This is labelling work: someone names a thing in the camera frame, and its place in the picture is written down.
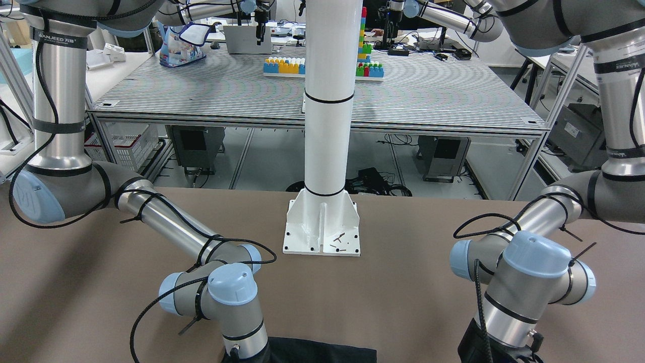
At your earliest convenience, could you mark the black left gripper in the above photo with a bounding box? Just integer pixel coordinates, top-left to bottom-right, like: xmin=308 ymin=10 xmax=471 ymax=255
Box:
xmin=458 ymin=319 xmax=544 ymax=362

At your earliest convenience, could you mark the black printed t-shirt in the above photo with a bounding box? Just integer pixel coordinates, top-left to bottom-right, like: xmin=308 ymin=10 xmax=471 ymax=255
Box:
xmin=221 ymin=336 xmax=377 ymax=362

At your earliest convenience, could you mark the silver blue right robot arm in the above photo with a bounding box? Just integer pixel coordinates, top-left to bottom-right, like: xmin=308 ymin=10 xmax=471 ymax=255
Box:
xmin=9 ymin=1 xmax=271 ymax=362

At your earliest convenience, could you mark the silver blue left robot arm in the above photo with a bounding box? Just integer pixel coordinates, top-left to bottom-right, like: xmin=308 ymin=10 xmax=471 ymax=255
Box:
xmin=450 ymin=1 xmax=644 ymax=362

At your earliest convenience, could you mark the striped metal work table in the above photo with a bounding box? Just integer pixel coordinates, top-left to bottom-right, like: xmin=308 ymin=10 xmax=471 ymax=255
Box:
xmin=91 ymin=48 xmax=547 ymax=199

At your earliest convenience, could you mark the colourful toy block stack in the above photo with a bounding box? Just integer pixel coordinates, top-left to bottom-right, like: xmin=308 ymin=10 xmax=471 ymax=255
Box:
xmin=263 ymin=7 xmax=385 ymax=81

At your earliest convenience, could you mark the white plastic crate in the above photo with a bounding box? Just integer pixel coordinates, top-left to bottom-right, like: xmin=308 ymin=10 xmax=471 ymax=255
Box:
xmin=104 ymin=122 xmax=159 ymax=171

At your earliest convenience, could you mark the blue printed plastic bag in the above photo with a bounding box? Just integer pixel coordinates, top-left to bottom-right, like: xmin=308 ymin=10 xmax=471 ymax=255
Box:
xmin=158 ymin=22 xmax=210 ymax=68

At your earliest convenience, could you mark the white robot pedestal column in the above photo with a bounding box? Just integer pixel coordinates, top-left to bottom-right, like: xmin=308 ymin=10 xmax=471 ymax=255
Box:
xmin=282 ymin=1 xmax=362 ymax=257

